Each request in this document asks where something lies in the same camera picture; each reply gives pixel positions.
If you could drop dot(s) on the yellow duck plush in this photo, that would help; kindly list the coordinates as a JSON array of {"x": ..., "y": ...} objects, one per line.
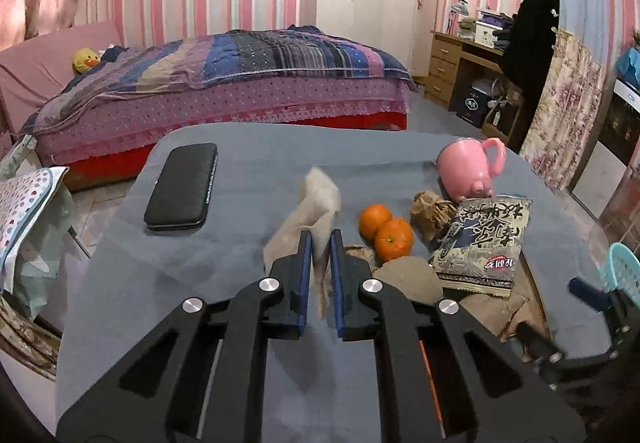
[{"x": 85, "y": 60}]

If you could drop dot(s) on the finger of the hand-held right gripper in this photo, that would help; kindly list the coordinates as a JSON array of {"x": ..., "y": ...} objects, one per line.
[
  {"x": 587, "y": 290},
  {"x": 537, "y": 348}
]

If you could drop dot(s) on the flat brown paper sheet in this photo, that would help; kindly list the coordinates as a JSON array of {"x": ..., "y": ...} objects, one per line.
[{"x": 500, "y": 315}]

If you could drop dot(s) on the striped patchwork quilt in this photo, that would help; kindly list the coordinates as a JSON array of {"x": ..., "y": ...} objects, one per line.
[{"x": 250, "y": 58}]

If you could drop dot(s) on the pale green cloth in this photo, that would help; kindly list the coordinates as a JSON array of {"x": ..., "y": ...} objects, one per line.
[{"x": 42, "y": 273}]

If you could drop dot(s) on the beige cloth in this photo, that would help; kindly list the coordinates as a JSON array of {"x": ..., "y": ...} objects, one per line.
[{"x": 320, "y": 203}]

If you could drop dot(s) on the dark blue bag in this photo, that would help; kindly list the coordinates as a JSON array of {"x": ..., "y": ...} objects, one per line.
[{"x": 470, "y": 100}]

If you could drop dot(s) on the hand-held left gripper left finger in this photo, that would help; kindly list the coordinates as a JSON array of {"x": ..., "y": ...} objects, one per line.
[{"x": 305, "y": 273}]

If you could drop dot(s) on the black and white cabinet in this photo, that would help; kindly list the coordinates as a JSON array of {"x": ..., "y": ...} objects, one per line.
[{"x": 622, "y": 123}]

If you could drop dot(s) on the floral curtain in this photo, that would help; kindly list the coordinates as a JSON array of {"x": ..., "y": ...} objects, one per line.
[{"x": 565, "y": 108}]

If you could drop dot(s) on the bed with red base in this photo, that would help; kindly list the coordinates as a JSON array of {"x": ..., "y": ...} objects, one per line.
[{"x": 150, "y": 143}]

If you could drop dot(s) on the cream wardrobe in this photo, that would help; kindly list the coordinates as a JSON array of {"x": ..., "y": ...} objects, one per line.
[{"x": 375, "y": 13}]

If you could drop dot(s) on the desk lamp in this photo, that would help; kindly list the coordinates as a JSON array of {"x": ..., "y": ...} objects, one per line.
[{"x": 457, "y": 10}]

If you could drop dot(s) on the white storage box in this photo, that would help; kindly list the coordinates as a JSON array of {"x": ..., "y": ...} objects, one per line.
[{"x": 487, "y": 30}]

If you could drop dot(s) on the black hanging coat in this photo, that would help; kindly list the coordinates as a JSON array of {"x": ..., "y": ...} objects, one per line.
[{"x": 532, "y": 38}]

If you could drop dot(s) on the teal plastic basket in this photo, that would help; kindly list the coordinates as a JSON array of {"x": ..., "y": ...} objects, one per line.
[{"x": 620, "y": 268}]

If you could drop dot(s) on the blue-grey tablecloth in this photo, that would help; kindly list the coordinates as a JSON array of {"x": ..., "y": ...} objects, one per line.
[{"x": 250, "y": 233}]

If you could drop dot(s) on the polka dot cloth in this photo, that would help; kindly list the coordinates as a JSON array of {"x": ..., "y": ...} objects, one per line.
[{"x": 22, "y": 208}]

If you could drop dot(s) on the orange mandarin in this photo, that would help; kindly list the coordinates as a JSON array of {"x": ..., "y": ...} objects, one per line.
[
  {"x": 375, "y": 220},
  {"x": 394, "y": 239}
]

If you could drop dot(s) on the dark printed snack packet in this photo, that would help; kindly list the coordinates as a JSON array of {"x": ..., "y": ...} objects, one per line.
[{"x": 482, "y": 243}]

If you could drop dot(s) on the wooden desk with drawers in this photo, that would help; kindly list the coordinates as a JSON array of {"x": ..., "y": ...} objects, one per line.
[{"x": 445, "y": 68}]

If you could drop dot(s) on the crumpled brown paper ball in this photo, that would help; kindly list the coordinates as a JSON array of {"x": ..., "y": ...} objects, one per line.
[{"x": 430, "y": 215}]

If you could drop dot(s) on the grey-tan paper lump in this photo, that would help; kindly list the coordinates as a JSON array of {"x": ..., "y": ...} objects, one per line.
[{"x": 405, "y": 278}]

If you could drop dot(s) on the blue cloth bundle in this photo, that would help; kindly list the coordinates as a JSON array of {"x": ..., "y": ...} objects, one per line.
[{"x": 630, "y": 63}]

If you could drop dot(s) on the pink pig-shaped mug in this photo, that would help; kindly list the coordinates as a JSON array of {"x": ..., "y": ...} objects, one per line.
[{"x": 467, "y": 168}]

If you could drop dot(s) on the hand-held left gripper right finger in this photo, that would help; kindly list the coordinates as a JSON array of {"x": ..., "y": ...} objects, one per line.
[{"x": 336, "y": 283}]

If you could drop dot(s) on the black rectangular case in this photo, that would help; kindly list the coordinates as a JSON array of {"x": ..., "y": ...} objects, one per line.
[{"x": 182, "y": 188}]

